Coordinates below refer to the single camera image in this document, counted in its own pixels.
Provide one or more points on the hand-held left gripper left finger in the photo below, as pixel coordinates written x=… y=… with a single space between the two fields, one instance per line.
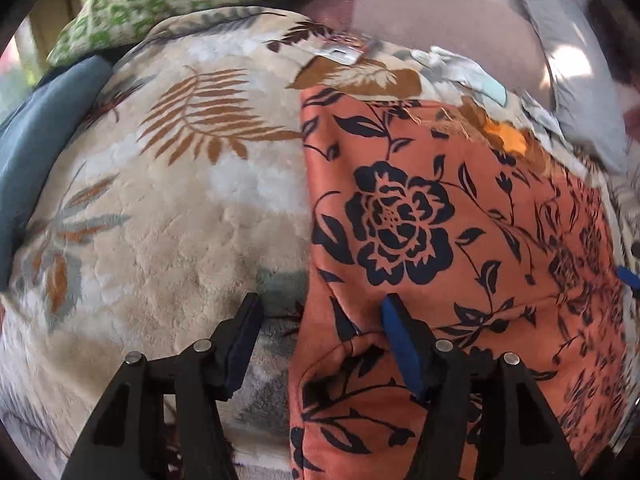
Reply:
x=237 y=360

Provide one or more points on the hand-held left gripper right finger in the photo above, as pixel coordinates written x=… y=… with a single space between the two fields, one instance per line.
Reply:
x=402 y=350

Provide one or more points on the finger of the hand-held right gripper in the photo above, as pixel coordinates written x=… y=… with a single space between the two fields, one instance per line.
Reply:
x=629 y=277

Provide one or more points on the orange floral garment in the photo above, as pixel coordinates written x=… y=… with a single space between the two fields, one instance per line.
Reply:
x=425 y=170

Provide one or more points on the beige leaf-printed blanket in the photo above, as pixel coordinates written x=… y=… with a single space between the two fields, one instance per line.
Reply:
x=165 y=200

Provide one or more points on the grey pillow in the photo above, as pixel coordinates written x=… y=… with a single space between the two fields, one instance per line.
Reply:
x=570 y=75

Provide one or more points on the white and teal cloth item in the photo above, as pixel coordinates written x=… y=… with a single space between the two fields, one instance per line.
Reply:
x=475 y=80

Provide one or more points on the blue pillow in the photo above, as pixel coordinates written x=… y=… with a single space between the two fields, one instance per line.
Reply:
x=35 y=140

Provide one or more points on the small foil packet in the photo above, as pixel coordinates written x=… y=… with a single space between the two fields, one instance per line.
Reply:
x=342 y=50

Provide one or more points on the mauve bedsheet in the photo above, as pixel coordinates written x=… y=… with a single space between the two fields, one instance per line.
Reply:
x=440 y=15

